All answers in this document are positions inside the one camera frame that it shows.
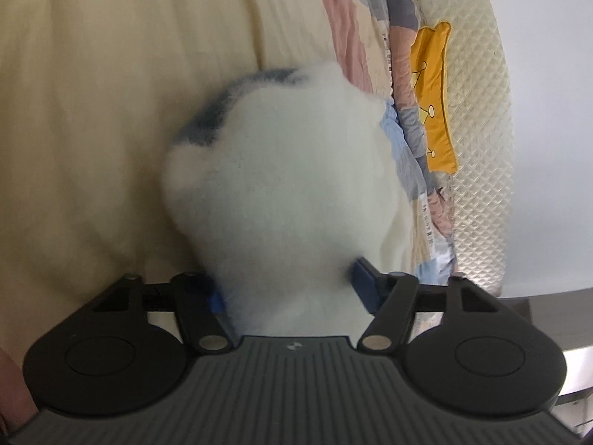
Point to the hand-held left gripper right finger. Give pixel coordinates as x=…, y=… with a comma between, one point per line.
x=364, y=283

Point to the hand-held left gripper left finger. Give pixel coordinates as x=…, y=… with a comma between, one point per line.
x=216, y=302

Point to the white fuzzy blue-striped sweater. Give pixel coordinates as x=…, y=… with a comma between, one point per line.
x=287, y=194

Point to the yellow pillow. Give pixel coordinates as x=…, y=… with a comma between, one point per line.
x=435, y=88

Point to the grey bedside cabinet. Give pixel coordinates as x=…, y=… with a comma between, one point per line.
x=574, y=333

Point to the patchwork bed quilt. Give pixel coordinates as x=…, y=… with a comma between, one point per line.
x=92, y=102

